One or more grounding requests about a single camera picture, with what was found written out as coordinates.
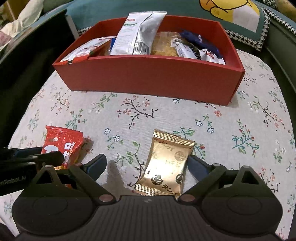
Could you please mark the red white snack packet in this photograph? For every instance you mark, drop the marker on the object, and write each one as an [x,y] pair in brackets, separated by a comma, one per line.
[92,48]

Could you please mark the red Trolli gummy packet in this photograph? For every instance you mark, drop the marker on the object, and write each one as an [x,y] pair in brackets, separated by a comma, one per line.
[63,140]

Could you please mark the teal lion sofa cover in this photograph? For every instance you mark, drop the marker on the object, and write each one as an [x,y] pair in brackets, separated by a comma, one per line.
[243,21]

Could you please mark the clear wrapped bread packet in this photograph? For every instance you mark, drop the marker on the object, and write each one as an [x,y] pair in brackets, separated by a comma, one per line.
[165,44]

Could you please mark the red storage box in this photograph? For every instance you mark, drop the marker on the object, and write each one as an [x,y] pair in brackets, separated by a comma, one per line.
[163,75]

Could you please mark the blue white snack packet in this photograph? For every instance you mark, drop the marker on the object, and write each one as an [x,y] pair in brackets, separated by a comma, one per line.
[112,44]

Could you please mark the white red small packet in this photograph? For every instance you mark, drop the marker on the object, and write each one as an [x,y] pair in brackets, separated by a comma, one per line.
[209,56]

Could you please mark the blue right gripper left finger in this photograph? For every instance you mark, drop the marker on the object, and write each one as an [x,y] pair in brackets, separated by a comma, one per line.
[85,175]

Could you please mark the green white small packet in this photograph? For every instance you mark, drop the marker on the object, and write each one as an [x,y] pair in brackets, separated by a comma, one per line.
[187,51]

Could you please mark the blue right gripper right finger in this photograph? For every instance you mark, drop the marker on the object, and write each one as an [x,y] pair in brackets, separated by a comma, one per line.
[207,177]

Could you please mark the floral tablecloth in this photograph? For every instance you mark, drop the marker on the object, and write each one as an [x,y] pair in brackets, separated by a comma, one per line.
[255,129]

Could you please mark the white blanket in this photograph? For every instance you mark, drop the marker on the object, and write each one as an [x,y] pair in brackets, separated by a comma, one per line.
[28,16]

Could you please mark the blue wafer biscuit packet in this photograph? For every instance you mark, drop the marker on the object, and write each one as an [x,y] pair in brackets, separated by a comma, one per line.
[200,41]

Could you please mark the gold foil snack packet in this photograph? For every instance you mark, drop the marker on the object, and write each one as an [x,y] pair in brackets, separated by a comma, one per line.
[165,166]

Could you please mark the dark coffee table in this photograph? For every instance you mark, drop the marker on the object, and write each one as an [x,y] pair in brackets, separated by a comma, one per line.
[26,64]

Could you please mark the white Weilong snack packet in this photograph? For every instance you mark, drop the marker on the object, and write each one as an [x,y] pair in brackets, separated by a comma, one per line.
[137,34]

